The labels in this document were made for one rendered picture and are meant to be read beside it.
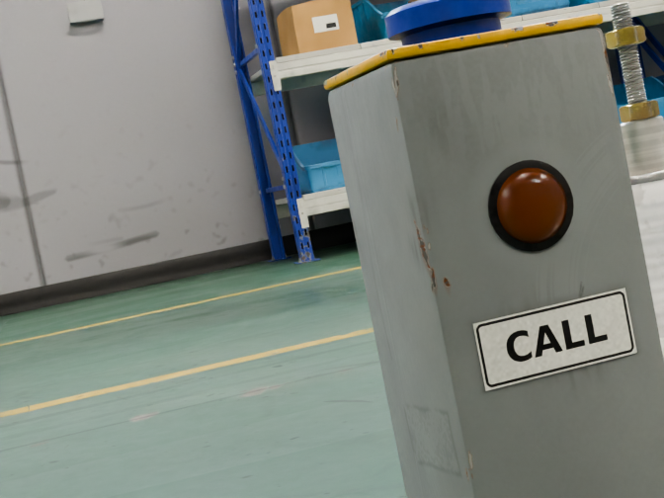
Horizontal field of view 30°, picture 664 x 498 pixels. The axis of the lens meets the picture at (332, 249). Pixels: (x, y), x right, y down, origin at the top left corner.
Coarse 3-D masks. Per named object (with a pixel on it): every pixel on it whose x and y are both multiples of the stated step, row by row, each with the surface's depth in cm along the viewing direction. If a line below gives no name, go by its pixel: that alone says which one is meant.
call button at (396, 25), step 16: (432, 0) 38; (448, 0) 38; (464, 0) 38; (480, 0) 38; (496, 0) 38; (400, 16) 38; (416, 16) 38; (432, 16) 38; (448, 16) 38; (464, 16) 38; (480, 16) 38; (496, 16) 38; (400, 32) 38; (416, 32) 38; (432, 32) 38; (448, 32) 38; (464, 32) 38; (480, 32) 38
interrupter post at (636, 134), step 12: (648, 120) 62; (660, 120) 62; (624, 132) 62; (636, 132) 62; (648, 132) 62; (660, 132) 62; (624, 144) 63; (636, 144) 62; (648, 144) 62; (660, 144) 62; (636, 156) 62; (648, 156) 62; (660, 156) 62; (636, 168) 62; (648, 168) 62; (660, 168) 62
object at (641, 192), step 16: (640, 192) 59; (656, 192) 59; (640, 208) 59; (656, 208) 59; (640, 224) 59; (656, 224) 59; (656, 240) 59; (656, 256) 59; (656, 272) 59; (656, 288) 59; (656, 304) 59; (656, 320) 59
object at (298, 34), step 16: (320, 0) 484; (336, 0) 485; (288, 16) 488; (304, 16) 482; (320, 16) 484; (336, 16) 485; (352, 16) 487; (288, 32) 493; (304, 32) 482; (320, 32) 484; (336, 32) 485; (352, 32) 487; (288, 48) 499; (304, 48) 482; (320, 48) 484
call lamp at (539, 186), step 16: (512, 176) 36; (528, 176) 36; (544, 176) 36; (512, 192) 36; (528, 192) 36; (544, 192) 36; (560, 192) 36; (512, 208) 36; (528, 208) 36; (544, 208) 36; (560, 208) 36; (512, 224) 36; (528, 224) 36; (544, 224) 36; (560, 224) 37; (528, 240) 36; (544, 240) 36
